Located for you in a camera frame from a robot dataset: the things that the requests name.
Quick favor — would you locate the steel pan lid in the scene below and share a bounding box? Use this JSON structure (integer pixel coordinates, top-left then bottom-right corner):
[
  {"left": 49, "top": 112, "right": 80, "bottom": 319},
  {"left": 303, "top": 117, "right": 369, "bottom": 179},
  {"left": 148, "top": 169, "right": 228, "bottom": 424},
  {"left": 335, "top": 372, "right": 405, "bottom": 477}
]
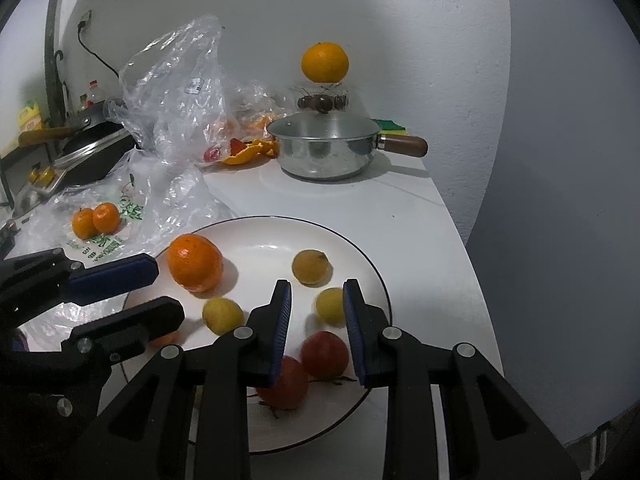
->
[{"left": 12, "top": 182, "right": 51, "bottom": 218}]

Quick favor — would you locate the orange peel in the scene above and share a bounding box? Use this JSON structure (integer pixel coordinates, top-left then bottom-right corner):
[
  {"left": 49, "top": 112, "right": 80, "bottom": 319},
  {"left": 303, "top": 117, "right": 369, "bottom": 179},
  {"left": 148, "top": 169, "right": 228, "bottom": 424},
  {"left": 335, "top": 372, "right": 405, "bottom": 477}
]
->
[{"left": 222, "top": 137, "right": 280, "bottom": 166}]

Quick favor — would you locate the black metal rack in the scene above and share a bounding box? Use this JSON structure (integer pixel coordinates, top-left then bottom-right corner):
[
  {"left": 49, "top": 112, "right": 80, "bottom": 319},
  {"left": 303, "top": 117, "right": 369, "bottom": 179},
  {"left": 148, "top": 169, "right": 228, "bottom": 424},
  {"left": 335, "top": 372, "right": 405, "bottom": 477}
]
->
[{"left": 0, "top": 137, "right": 56, "bottom": 206}]

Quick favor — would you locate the large red tomato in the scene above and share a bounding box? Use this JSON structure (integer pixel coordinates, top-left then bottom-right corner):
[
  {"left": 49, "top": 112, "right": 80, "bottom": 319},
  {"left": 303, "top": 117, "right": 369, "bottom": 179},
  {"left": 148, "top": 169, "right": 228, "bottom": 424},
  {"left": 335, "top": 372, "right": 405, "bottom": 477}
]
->
[{"left": 300, "top": 331, "right": 350, "bottom": 381}]

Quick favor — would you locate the dark vertical pipe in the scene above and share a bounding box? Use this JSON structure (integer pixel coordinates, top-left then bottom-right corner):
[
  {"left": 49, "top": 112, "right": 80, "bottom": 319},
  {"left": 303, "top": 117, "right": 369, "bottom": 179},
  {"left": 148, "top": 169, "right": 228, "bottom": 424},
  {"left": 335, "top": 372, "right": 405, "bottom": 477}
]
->
[{"left": 44, "top": 0, "right": 68, "bottom": 121}]

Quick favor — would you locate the steel gas stove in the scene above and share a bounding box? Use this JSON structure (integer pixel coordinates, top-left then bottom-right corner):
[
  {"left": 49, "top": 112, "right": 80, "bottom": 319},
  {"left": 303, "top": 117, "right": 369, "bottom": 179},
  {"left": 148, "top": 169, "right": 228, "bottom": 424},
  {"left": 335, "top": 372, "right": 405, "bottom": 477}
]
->
[{"left": 27, "top": 127, "right": 138, "bottom": 196}]

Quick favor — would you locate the white plate with dark rim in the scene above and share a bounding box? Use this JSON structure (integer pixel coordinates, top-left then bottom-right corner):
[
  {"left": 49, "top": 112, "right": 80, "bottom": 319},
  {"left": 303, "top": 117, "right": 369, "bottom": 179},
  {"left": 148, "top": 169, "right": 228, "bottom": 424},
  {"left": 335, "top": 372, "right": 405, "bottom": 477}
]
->
[{"left": 122, "top": 216, "right": 392, "bottom": 456}]

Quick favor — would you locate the brownish yellow fruit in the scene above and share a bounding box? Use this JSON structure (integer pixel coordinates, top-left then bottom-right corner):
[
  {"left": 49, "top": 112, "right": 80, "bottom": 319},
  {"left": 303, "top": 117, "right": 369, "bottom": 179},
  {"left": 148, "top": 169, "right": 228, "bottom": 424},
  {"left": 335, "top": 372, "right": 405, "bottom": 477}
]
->
[{"left": 292, "top": 250, "right": 332, "bottom": 287}]

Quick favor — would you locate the black power cable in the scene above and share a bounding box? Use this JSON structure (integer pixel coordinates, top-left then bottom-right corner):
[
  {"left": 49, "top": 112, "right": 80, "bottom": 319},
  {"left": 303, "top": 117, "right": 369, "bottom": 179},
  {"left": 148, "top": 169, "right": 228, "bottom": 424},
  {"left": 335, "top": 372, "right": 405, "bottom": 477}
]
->
[{"left": 77, "top": 21, "right": 121, "bottom": 78}]

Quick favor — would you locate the small yellow fruit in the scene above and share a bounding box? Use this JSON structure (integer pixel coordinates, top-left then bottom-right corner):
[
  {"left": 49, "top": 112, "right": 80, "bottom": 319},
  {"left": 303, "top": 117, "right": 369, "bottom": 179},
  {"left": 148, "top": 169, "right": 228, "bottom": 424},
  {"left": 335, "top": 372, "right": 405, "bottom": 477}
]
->
[
  {"left": 202, "top": 297, "right": 245, "bottom": 335},
  {"left": 314, "top": 287, "right": 347, "bottom": 325}
]

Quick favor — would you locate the steel pot with wooden handle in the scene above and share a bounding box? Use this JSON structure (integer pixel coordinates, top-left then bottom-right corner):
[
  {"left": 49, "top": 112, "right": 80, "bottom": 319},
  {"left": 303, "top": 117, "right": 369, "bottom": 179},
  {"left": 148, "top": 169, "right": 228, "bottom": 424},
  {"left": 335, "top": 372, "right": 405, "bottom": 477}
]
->
[{"left": 266, "top": 96, "right": 429, "bottom": 182}]

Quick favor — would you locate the large orange mandarin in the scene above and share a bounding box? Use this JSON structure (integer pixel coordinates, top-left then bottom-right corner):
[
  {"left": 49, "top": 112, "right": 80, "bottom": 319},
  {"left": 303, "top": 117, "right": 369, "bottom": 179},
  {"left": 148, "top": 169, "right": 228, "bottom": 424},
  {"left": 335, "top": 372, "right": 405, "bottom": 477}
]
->
[{"left": 166, "top": 233, "right": 224, "bottom": 293}]

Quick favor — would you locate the yellow plastic bottle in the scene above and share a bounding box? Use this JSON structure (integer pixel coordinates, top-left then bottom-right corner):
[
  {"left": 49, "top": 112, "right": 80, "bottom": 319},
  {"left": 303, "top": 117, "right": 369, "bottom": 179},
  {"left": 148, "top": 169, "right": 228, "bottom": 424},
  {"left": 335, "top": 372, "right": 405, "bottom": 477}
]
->
[{"left": 17, "top": 100, "right": 43, "bottom": 133}]

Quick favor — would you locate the green and yellow sponge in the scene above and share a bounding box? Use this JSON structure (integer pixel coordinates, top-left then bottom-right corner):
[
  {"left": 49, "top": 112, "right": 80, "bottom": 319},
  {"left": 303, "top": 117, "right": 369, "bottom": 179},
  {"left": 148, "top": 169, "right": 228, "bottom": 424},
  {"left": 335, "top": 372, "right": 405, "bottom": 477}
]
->
[{"left": 375, "top": 117, "right": 410, "bottom": 135}]

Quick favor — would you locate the printed plastic bag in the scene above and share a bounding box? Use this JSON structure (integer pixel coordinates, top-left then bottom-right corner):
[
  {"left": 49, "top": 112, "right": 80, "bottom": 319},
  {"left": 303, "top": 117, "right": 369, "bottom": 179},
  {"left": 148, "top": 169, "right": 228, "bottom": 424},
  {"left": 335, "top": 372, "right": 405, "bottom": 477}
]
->
[{"left": 15, "top": 152, "right": 226, "bottom": 351}]

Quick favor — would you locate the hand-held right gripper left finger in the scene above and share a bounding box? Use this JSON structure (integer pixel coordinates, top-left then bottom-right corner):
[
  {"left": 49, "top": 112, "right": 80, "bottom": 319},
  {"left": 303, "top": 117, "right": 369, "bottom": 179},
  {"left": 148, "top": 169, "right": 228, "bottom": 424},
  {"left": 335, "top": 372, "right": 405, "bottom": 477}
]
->
[{"left": 82, "top": 280, "right": 293, "bottom": 480}]

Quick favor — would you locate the clear plastic bag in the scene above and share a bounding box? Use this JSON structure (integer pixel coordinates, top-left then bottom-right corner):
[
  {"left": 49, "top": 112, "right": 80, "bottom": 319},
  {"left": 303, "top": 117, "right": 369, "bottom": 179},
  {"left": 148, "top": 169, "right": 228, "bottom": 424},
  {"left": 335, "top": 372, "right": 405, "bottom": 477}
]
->
[{"left": 104, "top": 15, "right": 281, "bottom": 166}]

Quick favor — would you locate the black wok with wooden handle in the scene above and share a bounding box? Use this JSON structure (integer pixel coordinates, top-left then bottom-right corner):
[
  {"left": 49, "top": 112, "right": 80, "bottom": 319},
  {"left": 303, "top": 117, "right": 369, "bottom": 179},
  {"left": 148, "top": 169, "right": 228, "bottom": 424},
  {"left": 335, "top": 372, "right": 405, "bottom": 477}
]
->
[{"left": 19, "top": 110, "right": 136, "bottom": 161}]

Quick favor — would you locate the orange with green stem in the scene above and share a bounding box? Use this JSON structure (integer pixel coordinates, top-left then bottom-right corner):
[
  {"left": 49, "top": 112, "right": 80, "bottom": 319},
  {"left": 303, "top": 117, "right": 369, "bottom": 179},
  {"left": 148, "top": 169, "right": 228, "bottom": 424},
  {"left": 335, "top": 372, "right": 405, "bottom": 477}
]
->
[{"left": 301, "top": 41, "right": 350, "bottom": 83}]

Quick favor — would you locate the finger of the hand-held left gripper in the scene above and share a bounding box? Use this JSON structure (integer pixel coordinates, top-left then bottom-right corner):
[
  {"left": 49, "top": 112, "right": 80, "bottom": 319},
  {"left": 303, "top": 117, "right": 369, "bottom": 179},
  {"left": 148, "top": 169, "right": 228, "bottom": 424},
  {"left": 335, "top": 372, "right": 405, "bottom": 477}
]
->
[
  {"left": 50, "top": 296, "right": 185, "bottom": 426},
  {"left": 0, "top": 249, "right": 160, "bottom": 322}
]

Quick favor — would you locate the pile of dark red dates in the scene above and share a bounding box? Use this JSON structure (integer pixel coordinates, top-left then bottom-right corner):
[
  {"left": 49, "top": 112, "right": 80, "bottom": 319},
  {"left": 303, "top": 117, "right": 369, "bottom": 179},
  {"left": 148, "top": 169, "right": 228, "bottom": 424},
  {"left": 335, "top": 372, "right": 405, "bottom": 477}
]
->
[{"left": 297, "top": 94, "right": 348, "bottom": 113}]

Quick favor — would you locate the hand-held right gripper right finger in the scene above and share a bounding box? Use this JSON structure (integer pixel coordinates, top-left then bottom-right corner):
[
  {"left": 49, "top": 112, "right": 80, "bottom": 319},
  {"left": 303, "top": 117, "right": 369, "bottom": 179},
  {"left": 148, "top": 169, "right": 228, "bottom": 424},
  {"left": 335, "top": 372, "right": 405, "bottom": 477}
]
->
[{"left": 343, "top": 278, "right": 583, "bottom": 480}]

